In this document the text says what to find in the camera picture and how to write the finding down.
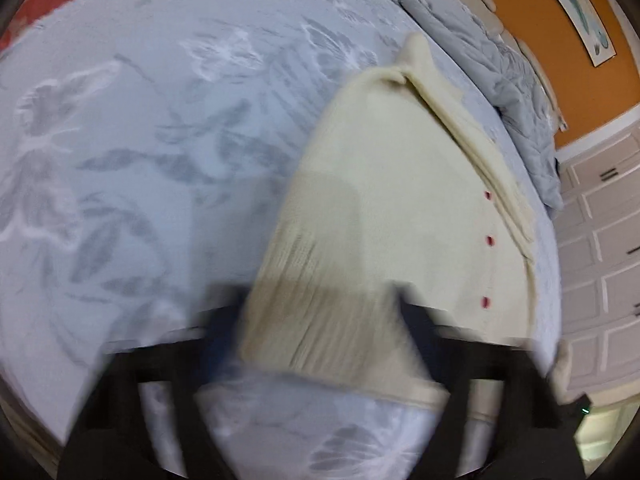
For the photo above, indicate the cream knitted cardigan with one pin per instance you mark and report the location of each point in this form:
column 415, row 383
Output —
column 390, row 210

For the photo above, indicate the butterfly print bed sheet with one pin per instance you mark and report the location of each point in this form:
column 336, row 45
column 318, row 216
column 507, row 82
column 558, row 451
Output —
column 150, row 135

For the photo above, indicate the beige fluffy cloth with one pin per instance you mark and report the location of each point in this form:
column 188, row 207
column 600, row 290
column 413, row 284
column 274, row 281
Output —
column 564, row 365

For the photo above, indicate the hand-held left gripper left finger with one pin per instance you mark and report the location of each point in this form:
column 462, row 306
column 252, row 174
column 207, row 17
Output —
column 220, row 330

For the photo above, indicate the framed wall picture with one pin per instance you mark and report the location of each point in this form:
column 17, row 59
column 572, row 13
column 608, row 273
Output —
column 580, row 5

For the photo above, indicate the white wardrobe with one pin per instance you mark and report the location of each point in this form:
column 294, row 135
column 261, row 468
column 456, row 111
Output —
column 600, row 270

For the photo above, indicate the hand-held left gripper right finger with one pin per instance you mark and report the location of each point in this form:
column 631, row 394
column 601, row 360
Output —
column 417, row 330

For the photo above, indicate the beige padded headboard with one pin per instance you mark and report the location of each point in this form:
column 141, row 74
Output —
column 505, row 25

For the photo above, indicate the grey duvet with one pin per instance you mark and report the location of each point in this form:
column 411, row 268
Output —
column 495, row 75

